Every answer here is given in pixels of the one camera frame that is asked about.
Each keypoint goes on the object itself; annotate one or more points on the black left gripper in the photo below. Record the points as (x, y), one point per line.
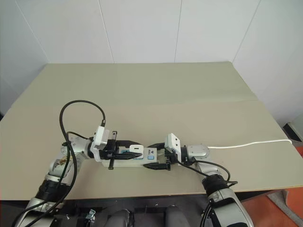
(110, 149)

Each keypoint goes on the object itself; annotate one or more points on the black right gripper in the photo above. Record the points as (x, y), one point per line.
(171, 158)

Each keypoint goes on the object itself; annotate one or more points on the white charger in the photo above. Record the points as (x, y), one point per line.
(135, 149)

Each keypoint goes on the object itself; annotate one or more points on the white power strip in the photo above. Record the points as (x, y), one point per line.
(129, 162)

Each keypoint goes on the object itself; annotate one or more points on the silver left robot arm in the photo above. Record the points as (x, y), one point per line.
(79, 146)

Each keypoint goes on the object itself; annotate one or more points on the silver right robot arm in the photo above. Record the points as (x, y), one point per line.
(198, 151)

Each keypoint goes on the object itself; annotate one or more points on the dark grey rounded shape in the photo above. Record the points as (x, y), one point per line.
(175, 216)
(123, 218)

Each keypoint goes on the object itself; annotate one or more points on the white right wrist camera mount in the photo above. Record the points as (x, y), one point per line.
(172, 142)

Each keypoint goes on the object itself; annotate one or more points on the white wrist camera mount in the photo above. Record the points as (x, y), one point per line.
(99, 138)
(172, 142)

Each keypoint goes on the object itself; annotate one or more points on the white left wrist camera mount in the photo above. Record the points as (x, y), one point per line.
(99, 138)

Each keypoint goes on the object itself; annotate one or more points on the black metal frame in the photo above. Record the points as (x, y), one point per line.
(149, 203)

